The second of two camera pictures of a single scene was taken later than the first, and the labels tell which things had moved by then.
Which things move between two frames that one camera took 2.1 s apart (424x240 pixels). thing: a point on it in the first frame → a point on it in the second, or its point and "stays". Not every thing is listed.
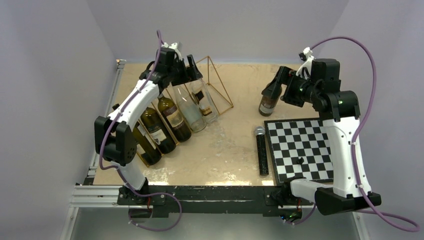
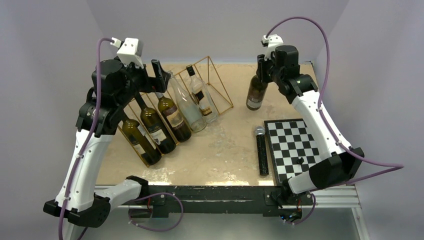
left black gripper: (190, 74) → (151, 84)
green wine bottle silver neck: (177, 124) stays
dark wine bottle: (146, 147) stays
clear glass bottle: (190, 107) stays
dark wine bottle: (267, 103) → (256, 92)
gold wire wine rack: (197, 98) stays
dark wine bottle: (153, 122) stays
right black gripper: (287, 76) → (263, 64)
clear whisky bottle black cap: (201, 94) stays
